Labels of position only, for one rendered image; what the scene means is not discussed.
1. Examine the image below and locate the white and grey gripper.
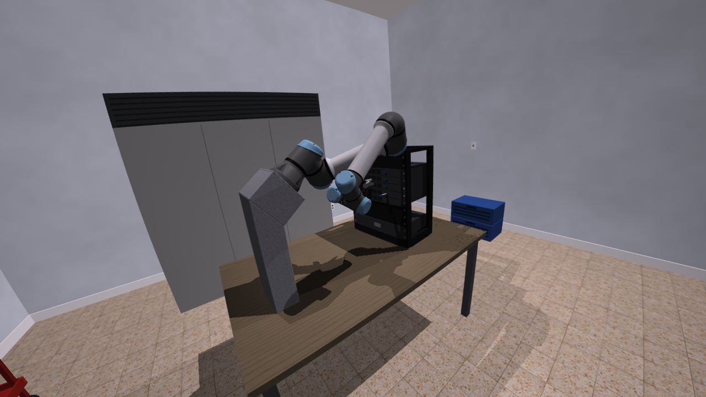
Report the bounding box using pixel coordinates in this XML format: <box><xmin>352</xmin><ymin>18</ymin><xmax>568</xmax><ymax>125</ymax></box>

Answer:
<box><xmin>359</xmin><ymin>179</ymin><xmax>374</xmax><ymax>200</ymax></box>

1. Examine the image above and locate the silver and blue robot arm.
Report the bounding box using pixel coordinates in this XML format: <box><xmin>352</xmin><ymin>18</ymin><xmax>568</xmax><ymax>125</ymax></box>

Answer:
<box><xmin>270</xmin><ymin>111</ymin><xmax>407</xmax><ymax>215</ymax></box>

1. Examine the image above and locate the black server rack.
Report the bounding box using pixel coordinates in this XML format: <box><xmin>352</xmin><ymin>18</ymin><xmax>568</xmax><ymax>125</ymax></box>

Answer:
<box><xmin>354</xmin><ymin>146</ymin><xmax>434</xmax><ymax>250</ymax></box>

